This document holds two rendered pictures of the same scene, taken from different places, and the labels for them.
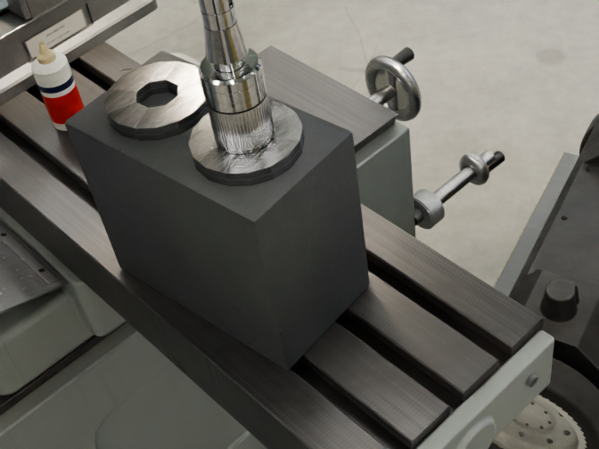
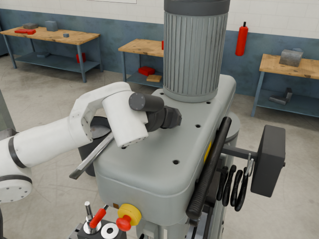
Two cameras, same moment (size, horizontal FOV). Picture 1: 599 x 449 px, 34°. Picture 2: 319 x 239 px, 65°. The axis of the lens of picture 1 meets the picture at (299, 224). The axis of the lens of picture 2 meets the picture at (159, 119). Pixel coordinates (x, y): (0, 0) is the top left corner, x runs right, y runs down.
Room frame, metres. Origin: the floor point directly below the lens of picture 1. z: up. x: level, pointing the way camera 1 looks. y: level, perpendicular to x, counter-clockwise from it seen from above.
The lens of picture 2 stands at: (1.45, -0.08, 2.31)
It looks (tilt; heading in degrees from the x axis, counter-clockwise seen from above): 33 degrees down; 149
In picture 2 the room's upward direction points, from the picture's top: straight up
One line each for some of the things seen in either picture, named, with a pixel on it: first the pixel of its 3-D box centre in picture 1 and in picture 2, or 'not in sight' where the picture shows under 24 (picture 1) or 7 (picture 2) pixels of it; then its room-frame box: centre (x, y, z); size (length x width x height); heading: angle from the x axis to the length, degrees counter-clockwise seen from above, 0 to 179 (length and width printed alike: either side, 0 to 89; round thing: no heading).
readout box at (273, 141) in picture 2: not in sight; (269, 160); (1.03, 0.69, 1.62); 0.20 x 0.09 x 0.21; 126
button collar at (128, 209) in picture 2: not in sight; (129, 214); (1.07, 0.06, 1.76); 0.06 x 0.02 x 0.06; 36
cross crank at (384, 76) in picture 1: (377, 100); not in sight; (1.23, -0.16, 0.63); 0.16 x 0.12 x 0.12; 126
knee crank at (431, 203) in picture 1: (457, 182); not in sight; (1.13, -0.26, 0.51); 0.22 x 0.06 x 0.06; 126
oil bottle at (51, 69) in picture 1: (56, 83); not in sight; (0.92, 0.24, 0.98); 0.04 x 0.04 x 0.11
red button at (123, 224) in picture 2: not in sight; (124, 222); (1.08, 0.04, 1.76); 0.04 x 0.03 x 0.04; 36
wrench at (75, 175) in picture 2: not in sight; (102, 145); (0.94, 0.06, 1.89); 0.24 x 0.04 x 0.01; 127
